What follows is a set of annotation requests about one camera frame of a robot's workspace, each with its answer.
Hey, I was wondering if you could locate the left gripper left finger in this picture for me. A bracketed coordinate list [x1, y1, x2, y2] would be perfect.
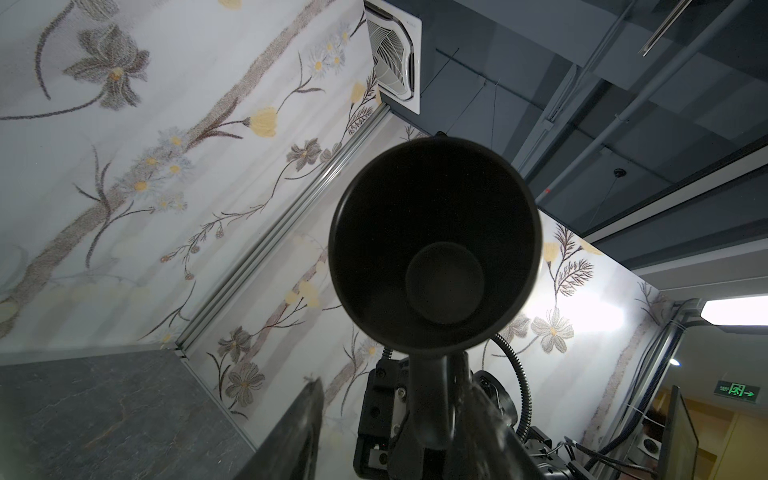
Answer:
[235, 379, 324, 480]

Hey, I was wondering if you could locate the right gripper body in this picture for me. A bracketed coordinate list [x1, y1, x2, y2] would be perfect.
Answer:
[353, 355, 522, 479]

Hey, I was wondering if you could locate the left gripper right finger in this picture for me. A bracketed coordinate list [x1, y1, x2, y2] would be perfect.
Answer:
[449, 353, 543, 479]

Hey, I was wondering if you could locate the black mug white base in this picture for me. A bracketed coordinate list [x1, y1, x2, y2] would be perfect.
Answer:
[329, 136, 542, 450]

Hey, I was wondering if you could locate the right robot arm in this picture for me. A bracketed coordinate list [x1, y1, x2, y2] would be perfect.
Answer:
[352, 335, 648, 479]

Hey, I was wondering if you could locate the green exit sign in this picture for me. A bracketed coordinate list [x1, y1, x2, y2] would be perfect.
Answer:
[714, 380, 760, 404]

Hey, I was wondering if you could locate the ceiling air conditioner vent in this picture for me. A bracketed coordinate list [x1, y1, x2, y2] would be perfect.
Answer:
[363, 0, 423, 114]

